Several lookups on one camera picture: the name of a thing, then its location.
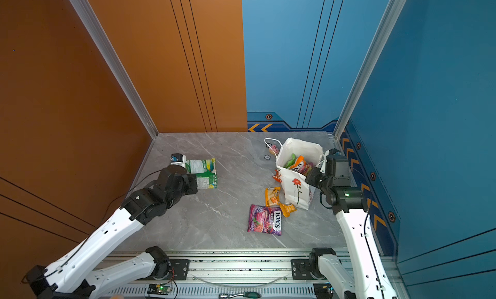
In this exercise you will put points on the purple Fox's candy bag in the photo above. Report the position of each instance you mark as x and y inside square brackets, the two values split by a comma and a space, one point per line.
[266, 220]

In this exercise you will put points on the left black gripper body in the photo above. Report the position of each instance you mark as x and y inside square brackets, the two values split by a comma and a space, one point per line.
[190, 187]

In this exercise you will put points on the green chips bag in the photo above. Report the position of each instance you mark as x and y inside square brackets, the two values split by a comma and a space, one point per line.
[291, 161]

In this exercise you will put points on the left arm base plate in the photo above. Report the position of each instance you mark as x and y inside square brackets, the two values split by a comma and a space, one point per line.
[178, 270]

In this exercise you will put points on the right aluminium corner post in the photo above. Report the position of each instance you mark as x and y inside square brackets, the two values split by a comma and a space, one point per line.
[382, 34]

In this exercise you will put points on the aluminium front rail frame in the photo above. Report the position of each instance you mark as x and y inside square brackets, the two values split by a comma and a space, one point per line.
[213, 272]

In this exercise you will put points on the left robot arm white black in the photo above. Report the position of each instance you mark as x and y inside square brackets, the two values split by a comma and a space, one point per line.
[75, 275]

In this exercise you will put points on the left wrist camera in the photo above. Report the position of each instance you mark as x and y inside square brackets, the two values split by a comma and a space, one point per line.
[178, 159]

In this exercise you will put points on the aluminium corner post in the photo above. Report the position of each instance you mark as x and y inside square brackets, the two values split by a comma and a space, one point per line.
[382, 34]
[96, 31]

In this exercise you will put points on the white paper bag with flower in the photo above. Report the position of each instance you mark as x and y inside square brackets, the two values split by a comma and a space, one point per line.
[296, 190]

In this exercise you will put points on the green white snack bag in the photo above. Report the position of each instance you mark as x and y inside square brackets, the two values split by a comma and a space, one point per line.
[205, 172]

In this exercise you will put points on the purple grape candy bag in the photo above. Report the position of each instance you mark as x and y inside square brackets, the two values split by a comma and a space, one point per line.
[305, 169]

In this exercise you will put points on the green circuit board left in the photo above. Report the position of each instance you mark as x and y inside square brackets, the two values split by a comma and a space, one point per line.
[159, 290]

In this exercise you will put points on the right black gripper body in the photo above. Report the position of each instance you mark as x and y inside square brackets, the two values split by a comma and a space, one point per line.
[318, 178]

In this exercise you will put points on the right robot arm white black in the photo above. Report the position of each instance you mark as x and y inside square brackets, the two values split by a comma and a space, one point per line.
[368, 279]

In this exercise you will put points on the pink bear keychain toy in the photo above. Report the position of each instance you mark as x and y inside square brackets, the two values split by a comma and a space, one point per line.
[274, 150]

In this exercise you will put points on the green handled screwdriver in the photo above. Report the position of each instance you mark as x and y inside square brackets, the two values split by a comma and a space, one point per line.
[247, 294]

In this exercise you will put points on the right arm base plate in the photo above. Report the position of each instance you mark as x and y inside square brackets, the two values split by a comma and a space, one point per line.
[301, 270]

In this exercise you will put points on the red yellow small snack packet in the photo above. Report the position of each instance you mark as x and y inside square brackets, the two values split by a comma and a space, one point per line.
[277, 176]

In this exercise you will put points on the orange yellow snack pouch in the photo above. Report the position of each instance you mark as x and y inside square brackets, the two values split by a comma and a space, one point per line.
[272, 199]

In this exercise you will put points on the left aluminium corner post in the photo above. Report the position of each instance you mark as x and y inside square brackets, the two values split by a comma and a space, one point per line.
[96, 31]

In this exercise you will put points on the orange Fox's candy bag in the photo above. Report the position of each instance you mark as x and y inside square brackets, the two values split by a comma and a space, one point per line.
[298, 164]

